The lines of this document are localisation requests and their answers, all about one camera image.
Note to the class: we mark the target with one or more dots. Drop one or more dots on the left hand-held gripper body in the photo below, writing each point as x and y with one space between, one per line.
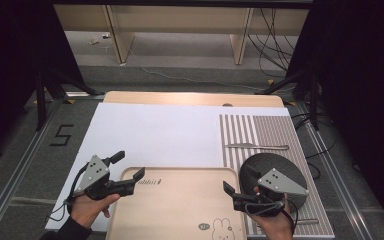
95 173

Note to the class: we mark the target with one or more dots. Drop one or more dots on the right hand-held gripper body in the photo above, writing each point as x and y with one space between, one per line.
280 185

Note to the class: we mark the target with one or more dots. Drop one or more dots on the black textured plate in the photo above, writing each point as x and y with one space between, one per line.
280 163

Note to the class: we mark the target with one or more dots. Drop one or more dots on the silver knife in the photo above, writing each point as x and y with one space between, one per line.
246 145

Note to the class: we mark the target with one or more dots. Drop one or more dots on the beige tray with rabbit print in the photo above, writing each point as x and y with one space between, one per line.
180 206

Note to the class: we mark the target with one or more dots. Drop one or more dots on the person's left hand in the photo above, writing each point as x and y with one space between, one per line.
86 208

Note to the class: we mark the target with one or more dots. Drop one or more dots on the person's right hand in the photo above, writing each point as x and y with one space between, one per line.
276 226

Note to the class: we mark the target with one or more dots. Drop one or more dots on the white board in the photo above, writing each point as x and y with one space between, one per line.
153 133

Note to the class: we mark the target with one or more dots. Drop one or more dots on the striped beige placemat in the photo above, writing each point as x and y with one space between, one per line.
273 130

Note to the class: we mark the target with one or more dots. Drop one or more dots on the light wooden table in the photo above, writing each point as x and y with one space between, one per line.
186 98

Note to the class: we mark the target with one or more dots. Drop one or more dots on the black tripod stand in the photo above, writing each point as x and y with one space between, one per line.
314 100
40 100

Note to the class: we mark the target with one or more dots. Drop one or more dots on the small floor scrap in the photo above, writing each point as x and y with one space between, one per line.
106 35
94 42

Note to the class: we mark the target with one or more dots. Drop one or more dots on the black curtain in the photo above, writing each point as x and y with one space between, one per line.
363 66
6 66

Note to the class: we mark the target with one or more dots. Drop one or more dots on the beige desk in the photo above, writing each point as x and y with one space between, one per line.
180 20

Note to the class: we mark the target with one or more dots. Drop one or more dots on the aluminium floor rail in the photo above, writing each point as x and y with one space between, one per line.
340 186
13 186

